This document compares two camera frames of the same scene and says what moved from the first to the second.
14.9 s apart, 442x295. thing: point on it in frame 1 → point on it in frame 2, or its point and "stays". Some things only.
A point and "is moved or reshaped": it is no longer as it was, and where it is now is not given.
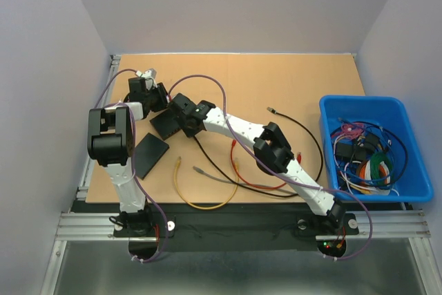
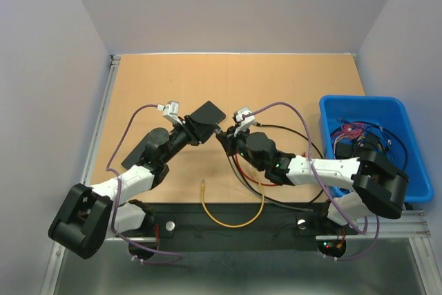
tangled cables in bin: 369,157 stays
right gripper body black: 188,128 → 242,150
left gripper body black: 157,98 → 181,136
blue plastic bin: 416,184 stays
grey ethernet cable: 198,169 → 259,195
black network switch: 166,124 is moved or reshaped
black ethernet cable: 260,193 → 256,193
